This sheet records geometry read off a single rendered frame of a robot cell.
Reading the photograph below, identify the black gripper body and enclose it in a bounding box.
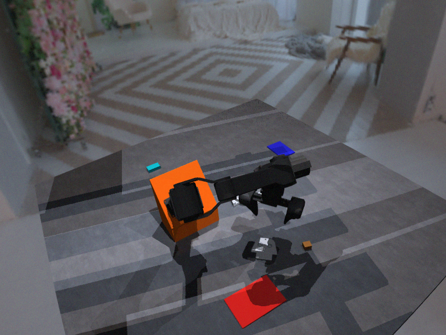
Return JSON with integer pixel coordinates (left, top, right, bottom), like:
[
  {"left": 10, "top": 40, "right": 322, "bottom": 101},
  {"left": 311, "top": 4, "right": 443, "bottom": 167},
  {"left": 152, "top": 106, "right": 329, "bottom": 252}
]
[{"left": 239, "top": 187, "right": 305, "bottom": 219}]

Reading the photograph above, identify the small cyan block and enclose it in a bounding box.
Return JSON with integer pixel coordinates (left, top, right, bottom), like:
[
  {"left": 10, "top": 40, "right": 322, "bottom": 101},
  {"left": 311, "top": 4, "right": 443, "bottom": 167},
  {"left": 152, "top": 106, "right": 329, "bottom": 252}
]
[{"left": 146, "top": 163, "right": 161, "bottom": 173}]

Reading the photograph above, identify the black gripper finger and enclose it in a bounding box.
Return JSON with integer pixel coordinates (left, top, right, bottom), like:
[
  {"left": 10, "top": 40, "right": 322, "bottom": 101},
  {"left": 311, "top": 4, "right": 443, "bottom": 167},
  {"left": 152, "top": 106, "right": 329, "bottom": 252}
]
[
  {"left": 284, "top": 214, "right": 295, "bottom": 224},
  {"left": 243, "top": 201, "right": 258, "bottom": 216}
]

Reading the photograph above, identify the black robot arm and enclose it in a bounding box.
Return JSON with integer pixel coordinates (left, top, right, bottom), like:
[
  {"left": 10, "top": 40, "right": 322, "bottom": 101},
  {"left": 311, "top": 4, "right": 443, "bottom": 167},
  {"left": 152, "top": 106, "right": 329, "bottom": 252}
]
[{"left": 164, "top": 154, "right": 311, "bottom": 223}]

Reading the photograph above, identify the blue flat plate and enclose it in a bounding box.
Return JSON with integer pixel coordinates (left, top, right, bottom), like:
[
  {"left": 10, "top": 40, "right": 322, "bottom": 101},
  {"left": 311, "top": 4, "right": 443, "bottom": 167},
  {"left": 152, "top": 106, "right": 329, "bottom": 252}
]
[{"left": 267, "top": 141, "right": 295, "bottom": 155}]

